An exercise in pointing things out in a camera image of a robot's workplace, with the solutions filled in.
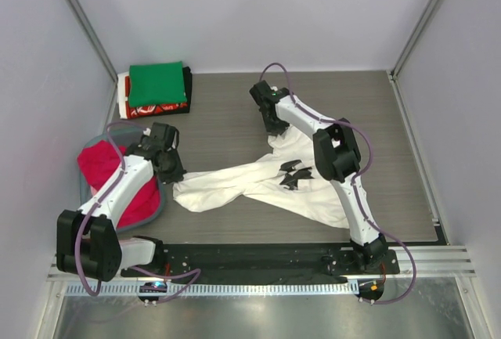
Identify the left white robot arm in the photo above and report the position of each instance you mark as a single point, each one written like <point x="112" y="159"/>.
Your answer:
<point x="87" y="244"/>

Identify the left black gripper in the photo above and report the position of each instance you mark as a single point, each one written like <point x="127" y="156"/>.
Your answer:
<point x="177" y="174"/>

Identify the white printed t-shirt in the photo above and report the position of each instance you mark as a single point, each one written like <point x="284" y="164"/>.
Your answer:
<point x="285" y="178"/>

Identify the grey laundry basket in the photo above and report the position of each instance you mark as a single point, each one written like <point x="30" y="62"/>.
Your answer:
<point x="123" y="137"/>

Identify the left aluminium corner post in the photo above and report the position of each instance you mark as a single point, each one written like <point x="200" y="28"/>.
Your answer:
<point x="90" y="33"/>

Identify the folded red printed t-shirt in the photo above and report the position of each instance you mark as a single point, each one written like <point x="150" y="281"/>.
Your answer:
<point x="147" y="111"/>

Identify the aluminium corner post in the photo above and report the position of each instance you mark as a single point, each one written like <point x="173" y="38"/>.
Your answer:
<point x="422" y="24"/>
<point x="90" y="33"/>

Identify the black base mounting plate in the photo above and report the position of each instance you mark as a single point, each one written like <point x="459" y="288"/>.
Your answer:
<point x="265" y="264"/>

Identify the right aluminium corner post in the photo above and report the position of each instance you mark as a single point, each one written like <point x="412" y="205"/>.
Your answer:
<point x="422" y="24"/>

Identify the slotted grey cable duct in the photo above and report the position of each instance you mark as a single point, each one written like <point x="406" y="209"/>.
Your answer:
<point x="156" y="288"/>

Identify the folded white t-shirt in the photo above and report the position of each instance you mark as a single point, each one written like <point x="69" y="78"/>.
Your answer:
<point x="121" y="95"/>

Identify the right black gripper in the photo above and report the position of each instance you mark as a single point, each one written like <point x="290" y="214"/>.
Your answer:
<point x="275" y="128"/>

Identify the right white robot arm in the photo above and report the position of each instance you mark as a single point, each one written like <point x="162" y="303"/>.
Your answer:
<point x="337" y="159"/>

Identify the aluminium frame rail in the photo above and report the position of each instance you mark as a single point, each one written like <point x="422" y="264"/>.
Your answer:
<point x="430" y="261"/>

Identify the pink t-shirt in basket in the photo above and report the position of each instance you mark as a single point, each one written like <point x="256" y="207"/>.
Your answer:
<point x="97" y="163"/>

